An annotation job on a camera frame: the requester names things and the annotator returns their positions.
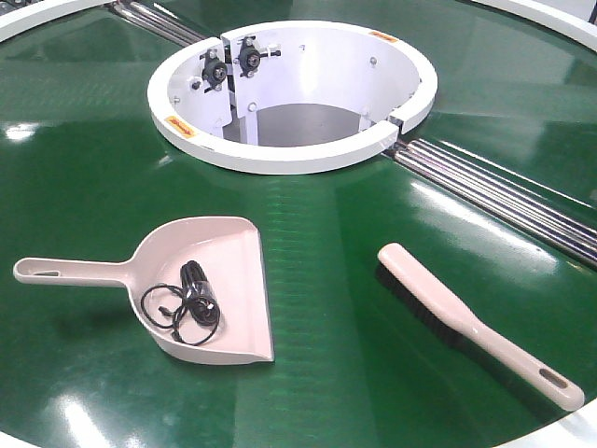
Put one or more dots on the black bearing mount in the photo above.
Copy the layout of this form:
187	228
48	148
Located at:
251	54
214	72

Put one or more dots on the right black bearing mount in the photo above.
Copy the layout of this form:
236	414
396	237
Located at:
251	54

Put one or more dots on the white rim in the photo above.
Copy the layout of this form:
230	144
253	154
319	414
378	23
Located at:
556	20
26	18

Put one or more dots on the left black bearing mount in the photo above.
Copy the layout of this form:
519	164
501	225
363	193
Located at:
214	72

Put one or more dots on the pink plastic dustpan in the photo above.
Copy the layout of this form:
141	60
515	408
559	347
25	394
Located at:
228	250

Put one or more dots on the white outer rim right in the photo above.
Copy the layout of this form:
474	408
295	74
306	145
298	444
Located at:
556	20

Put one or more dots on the white central ring housing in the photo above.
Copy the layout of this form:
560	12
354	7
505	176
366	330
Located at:
339	94

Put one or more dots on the pink hand brush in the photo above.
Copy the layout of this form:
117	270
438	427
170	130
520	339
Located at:
447	308

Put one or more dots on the white outer rim left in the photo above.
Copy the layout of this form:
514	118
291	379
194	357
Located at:
26	18

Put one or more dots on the steel rollers top left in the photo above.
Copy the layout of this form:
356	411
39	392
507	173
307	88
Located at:
156	21

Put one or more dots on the orange arrow sticker front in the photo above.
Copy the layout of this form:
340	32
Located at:
180	126

